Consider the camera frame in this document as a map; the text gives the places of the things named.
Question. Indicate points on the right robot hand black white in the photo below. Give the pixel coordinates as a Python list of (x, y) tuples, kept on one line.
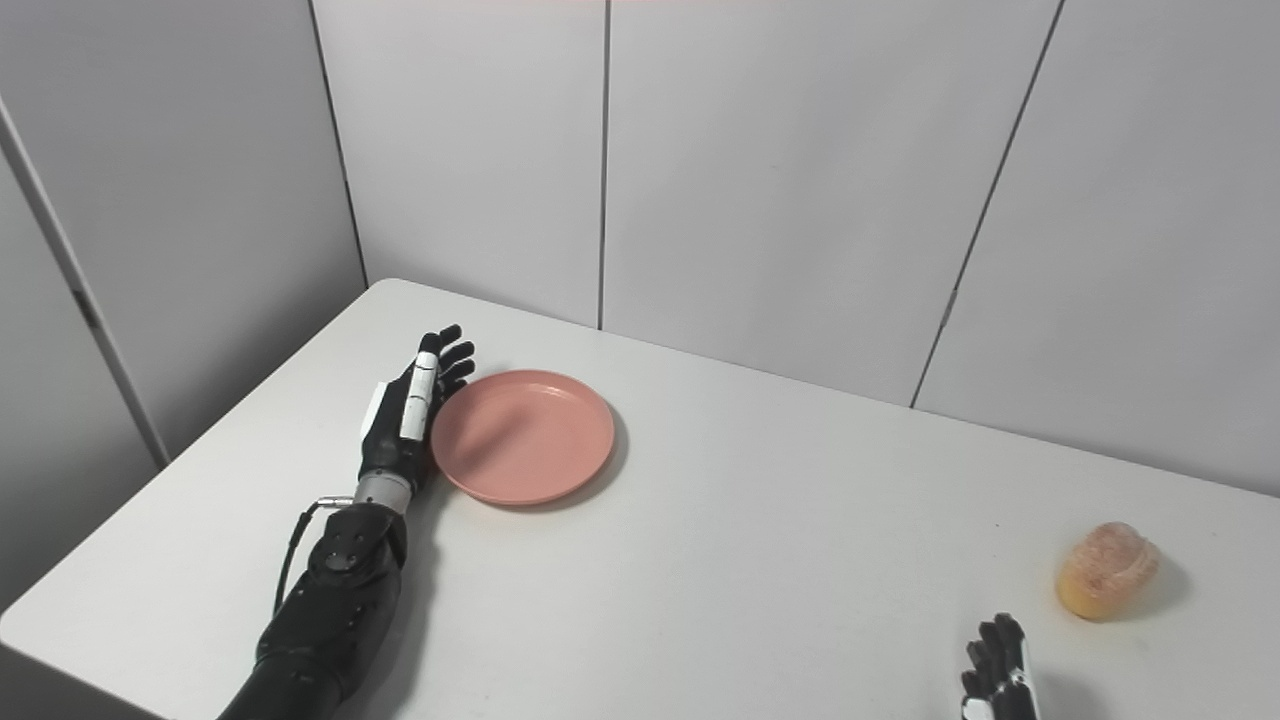
[(995, 670)]

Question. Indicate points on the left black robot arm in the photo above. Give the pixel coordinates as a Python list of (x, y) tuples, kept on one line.
[(330, 610)]

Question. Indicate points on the sugared bread roll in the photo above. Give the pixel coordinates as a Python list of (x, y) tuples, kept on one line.
[(1107, 570)]

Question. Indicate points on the pink round plate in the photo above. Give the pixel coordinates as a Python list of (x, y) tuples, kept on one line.
[(523, 437)]

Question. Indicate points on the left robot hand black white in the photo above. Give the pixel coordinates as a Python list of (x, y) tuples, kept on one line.
[(405, 420)]

